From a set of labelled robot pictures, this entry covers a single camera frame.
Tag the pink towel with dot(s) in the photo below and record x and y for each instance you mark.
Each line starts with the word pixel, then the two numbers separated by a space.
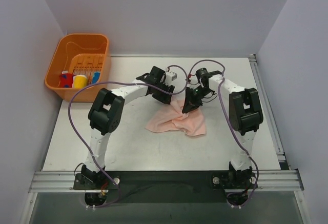
pixel 171 118

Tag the aluminium frame rail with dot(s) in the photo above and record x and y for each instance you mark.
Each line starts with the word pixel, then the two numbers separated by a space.
pixel 67 182

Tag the orange plastic basket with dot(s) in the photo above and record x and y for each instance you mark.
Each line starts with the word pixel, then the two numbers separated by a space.
pixel 79 54

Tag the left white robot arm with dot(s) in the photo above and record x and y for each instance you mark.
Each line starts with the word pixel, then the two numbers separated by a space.
pixel 106 112

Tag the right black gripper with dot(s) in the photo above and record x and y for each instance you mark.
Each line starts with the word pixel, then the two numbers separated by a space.
pixel 194 97

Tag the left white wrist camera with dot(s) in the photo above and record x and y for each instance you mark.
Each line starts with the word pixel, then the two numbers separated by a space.
pixel 170 77

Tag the yellow rolled towel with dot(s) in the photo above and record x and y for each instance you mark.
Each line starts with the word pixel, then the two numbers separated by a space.
pixel 80 81

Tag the green blue yellow towel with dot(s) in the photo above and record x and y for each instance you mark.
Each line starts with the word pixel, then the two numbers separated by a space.
pixel 95 77

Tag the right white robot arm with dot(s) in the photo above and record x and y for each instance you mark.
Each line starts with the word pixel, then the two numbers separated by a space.
pixel 241 108

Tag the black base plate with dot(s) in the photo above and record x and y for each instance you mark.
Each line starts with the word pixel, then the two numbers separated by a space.
pixel 110 193

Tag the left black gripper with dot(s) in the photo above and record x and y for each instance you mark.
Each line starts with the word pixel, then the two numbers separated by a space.
pixel 162 93

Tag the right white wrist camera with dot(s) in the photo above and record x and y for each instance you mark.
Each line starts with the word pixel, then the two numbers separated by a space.
pixel 189 78

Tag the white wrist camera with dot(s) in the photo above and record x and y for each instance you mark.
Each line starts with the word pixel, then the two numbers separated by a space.
pixel 170 77
pixel 189 78

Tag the red rolled towel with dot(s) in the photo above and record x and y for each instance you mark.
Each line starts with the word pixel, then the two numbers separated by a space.
pixel 66 80

